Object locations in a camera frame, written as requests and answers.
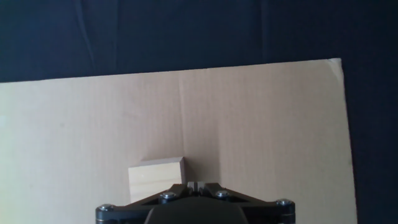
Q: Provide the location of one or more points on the brown cardboard sheet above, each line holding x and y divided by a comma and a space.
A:
93, 130

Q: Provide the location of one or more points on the black cloth with blue print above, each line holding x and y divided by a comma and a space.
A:
186, 31

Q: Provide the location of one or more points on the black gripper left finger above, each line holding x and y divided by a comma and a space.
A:
146, 207

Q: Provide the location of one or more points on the small wooden block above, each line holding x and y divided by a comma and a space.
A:
152, 179

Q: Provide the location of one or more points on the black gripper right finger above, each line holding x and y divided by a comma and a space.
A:
258, 207

